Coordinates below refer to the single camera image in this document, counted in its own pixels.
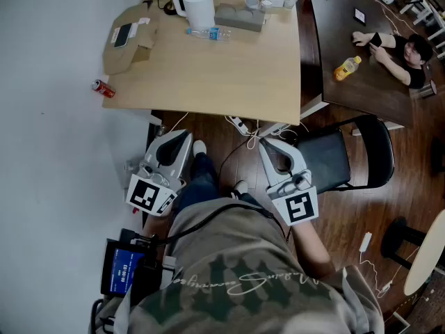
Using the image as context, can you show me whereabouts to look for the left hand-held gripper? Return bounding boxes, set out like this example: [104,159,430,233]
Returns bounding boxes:
[124,129,194,217]

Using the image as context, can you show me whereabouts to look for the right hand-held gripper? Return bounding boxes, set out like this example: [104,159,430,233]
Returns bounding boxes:
[259,138,320,226]

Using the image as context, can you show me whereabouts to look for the clear blue-capped water bottle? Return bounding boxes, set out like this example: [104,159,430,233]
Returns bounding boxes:
[186,27,233,43]

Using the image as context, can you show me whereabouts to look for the person's left forearm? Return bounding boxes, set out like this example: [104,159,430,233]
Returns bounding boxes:
[142,211,175,239]

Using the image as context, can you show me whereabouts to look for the person's right forearm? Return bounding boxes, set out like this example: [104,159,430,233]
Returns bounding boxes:
[287,221,333,282]

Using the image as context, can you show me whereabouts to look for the orange drink bottle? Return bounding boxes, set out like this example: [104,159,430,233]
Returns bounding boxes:
[332,56,362,83]

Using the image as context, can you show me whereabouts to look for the person's legs in jeans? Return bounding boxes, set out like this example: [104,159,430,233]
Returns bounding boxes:
[172,151,266,216]

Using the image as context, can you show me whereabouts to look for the black folding chair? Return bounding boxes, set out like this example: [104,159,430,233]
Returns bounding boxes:
[295,114,396,195]

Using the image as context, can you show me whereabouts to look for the white power strip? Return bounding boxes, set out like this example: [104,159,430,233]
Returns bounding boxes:
[227,116,250,135]

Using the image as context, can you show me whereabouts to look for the red soda can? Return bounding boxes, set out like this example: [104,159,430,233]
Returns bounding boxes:
[91,79,116,99]

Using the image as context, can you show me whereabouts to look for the flattened cardboard sheet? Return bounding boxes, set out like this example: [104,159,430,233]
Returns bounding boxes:
[102,0,161,76]

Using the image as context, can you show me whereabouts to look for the white charger adapter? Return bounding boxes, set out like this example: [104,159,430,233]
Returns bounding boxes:
[359,232,373,254]

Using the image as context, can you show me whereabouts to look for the person's olive shirt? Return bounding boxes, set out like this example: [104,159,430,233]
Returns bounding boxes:
[92,196,385,334]

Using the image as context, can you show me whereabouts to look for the black smartphone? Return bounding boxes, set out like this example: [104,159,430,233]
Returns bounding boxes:
[113,22,134,49]

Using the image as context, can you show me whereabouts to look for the black stool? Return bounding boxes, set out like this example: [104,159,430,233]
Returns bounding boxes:
[380,216,428,271]

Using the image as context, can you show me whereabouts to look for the white electric kettle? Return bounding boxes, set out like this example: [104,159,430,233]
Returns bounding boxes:
[170,0,216,31]

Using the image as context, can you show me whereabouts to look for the grey cup tray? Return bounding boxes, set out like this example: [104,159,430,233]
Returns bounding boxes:
[214,3,269,33]

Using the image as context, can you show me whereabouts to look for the black blue-screen recorder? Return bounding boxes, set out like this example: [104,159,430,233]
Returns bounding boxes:
[99,228,161,299]

